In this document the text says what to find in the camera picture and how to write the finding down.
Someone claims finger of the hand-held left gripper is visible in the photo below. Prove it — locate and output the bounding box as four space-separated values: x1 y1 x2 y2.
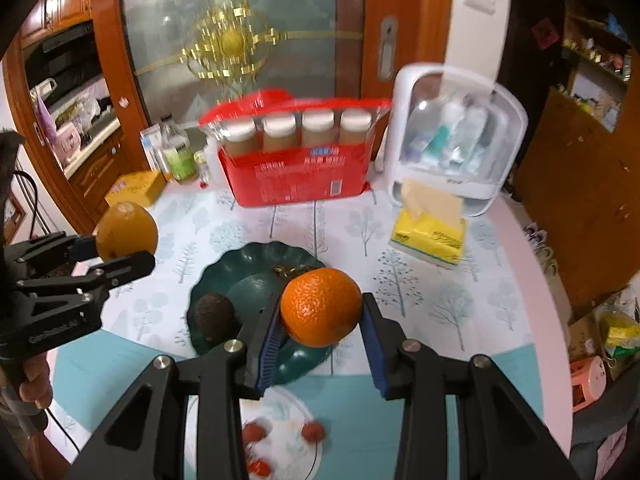
16 251 157 307
10 232 99 277

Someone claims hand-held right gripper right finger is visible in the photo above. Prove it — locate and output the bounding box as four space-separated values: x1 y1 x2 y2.
361 292 586 480

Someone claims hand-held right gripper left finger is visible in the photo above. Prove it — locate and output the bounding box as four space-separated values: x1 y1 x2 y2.
62 292 283 480

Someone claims yellow-orange citrus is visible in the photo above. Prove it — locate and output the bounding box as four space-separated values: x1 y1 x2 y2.
95 201 159 261

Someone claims large orange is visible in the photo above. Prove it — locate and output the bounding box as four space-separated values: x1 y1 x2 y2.
280 267 363 348

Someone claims dark green scalloped plate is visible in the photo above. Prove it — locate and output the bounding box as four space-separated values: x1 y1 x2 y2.
187 242 336 388

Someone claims person's left hand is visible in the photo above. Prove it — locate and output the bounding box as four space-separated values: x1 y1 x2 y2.
22 347 54 415

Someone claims dark avocado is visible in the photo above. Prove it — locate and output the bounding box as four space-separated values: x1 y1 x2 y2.
192 294 238 345

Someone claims wooden kitchen counter cabinet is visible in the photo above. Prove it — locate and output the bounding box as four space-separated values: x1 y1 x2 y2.
60 115 132 213

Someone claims yellow tin box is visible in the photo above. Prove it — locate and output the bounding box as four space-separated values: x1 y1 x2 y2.
105 170 166 207

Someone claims pink box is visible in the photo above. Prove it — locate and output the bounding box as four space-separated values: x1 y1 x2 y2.
54 122 81 161

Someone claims glass bottle with green label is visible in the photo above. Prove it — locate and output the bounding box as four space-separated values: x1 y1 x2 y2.
159 117 196 183

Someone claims white carton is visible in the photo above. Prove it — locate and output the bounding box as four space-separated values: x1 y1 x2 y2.
139 125 166 173

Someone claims yellow tissue pack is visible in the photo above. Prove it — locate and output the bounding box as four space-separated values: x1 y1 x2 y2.
389 177 468 270

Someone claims purple cloth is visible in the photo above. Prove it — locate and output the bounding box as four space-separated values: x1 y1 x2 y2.
34 92 56 133

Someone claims red pack of paper cups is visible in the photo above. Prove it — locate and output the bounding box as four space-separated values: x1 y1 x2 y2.
198 87 393 208

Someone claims white cosmetic storage box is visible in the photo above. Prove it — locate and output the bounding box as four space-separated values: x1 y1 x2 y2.
382 62 529 218

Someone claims black range hood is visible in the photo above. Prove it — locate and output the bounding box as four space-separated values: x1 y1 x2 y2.
22 22 108 91

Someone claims pink plastic stool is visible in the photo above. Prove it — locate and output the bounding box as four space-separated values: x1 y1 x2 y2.
570 355 608 413

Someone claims yellow-green plastic bag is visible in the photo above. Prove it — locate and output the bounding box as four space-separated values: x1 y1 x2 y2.
597 305 640 361

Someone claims glass door with gold ornament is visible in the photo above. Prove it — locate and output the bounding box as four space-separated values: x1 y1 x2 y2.
117 0 371 126

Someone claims brown wooden cabinet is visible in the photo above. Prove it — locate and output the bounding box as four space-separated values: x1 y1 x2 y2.
515 87 640 306

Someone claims black cable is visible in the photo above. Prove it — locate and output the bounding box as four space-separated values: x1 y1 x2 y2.
12 170 51 241

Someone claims metal door handle plate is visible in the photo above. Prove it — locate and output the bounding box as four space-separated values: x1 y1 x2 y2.
377 16 398 81

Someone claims wooden wall shelf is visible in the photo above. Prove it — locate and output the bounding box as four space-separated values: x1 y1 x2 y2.
560 7 633 133

